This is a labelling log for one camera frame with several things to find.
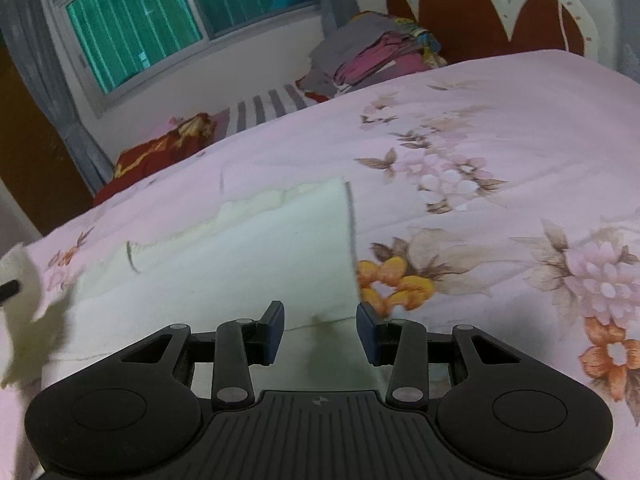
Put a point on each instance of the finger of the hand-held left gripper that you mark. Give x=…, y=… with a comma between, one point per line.
x=9, y=290

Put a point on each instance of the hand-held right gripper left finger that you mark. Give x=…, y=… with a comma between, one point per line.
x=275, y=332

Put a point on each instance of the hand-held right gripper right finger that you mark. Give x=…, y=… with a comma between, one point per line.
x=366, y=332

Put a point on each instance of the pale white small garment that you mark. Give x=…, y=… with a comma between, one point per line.
x=225, y=270

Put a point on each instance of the pile of folded clothes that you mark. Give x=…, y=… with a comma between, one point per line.
x=370, y=55

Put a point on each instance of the brown wooden door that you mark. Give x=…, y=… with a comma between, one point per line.
x=30, y=160

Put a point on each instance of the red patterned blanket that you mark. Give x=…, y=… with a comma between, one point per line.
x=150, y=152

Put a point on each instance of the grey striped cloth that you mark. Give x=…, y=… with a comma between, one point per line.
x=260, y=107

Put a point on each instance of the pink floral bed blanket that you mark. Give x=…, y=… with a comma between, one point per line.
x=500, y=135

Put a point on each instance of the green glass window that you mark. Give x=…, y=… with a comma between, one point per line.
x=130, y=35

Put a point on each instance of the white and brown headboard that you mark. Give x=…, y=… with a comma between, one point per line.
x=465, y=5

